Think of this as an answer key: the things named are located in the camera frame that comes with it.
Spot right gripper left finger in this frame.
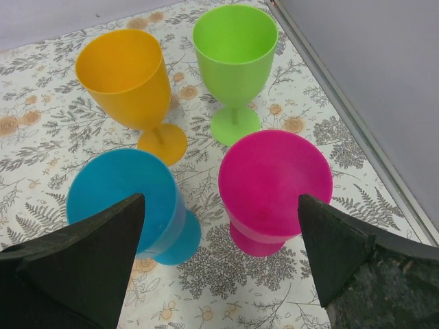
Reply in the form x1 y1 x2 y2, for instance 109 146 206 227
1 193 145 328

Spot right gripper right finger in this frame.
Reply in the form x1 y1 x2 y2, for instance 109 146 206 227
298 195 438 328

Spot blue plastic wine glass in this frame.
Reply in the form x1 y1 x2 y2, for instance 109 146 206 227
66 149 201 265

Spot pink plastic wine glass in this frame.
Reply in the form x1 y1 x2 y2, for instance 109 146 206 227
218 130 333 257

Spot orange plastic wine glass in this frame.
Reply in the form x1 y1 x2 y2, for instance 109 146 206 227
75 29 187 165

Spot green plastic wine glass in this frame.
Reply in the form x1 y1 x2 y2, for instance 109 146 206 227
193 5 278 146

